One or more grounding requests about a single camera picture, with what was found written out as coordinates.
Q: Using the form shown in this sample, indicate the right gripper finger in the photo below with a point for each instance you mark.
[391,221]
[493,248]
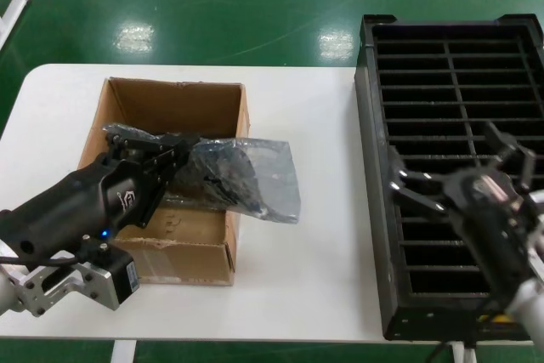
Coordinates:
[510,148]
[421,193]

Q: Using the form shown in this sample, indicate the brown cardboard box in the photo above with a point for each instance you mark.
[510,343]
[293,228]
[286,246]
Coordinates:
[170,99]

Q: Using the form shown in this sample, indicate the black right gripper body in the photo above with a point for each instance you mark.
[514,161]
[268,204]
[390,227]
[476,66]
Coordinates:
[489,218]

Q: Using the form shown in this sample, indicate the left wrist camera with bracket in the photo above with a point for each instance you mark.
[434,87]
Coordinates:
[110,278]

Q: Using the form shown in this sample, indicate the white metal table frame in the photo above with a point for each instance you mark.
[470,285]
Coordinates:
[13,14]

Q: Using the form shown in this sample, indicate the white table leg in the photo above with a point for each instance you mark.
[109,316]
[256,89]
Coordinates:
[461,354]
[123,352]

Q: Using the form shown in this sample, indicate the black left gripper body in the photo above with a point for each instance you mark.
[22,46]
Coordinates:
[76,205]

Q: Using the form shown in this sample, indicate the black slotted plastic crate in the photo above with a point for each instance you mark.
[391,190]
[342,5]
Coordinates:
[374,210]

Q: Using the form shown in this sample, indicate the grey antistatic plastic bag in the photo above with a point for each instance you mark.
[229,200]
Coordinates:
[276,167]

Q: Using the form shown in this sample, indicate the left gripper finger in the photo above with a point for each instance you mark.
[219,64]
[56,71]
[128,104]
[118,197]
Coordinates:
[170,167]
[149,144]

